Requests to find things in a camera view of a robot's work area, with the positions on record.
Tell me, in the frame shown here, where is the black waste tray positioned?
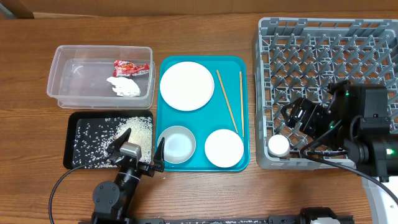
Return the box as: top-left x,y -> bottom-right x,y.
63,110 -> 153,169

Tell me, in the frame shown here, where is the black rail at table edge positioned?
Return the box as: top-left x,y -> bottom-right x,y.
135,218 -> 274,224

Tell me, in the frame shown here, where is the clear plastic bin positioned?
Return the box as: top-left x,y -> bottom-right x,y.
47,45 -> 155,110

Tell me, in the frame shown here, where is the white tissue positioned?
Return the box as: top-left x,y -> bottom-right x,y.
106,77 -> 141,97

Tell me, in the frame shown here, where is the small white plate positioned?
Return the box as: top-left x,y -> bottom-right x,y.
205,129 -> 244,168

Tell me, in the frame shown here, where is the teal plastic tray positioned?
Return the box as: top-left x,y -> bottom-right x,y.
155,55 -> 251,172

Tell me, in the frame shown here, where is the grey dish rack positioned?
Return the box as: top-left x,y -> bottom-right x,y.
253,17 -> 397,170

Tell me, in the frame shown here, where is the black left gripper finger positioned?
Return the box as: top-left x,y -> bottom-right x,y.
154,137 -> 165,172
106,128 -> 131,153

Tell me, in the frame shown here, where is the wooden chopstick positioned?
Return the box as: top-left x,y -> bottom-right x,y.
239,71 -> 244,138
216,70 -> 238,134

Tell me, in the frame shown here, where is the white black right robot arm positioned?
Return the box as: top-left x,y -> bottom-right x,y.
281,81 -> 397,223

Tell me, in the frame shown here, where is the large white plate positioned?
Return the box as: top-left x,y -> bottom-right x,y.
160,62 -> 215,111

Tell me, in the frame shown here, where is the grey bowl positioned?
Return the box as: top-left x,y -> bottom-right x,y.
158,126 -> 196,164

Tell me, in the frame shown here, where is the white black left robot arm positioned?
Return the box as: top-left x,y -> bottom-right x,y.
91,128 -> 165,223

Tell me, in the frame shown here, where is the pile of rice grains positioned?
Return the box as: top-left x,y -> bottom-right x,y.
72,116 -> 152,167

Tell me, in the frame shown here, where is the white paper cup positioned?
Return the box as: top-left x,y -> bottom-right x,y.
268,134 -> 290,157

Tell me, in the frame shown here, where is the red snack wrapper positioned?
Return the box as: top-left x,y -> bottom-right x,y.
113,60 -> 150,77

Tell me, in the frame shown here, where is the black table clamp mount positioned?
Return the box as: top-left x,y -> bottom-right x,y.
268,207 -> 355,224

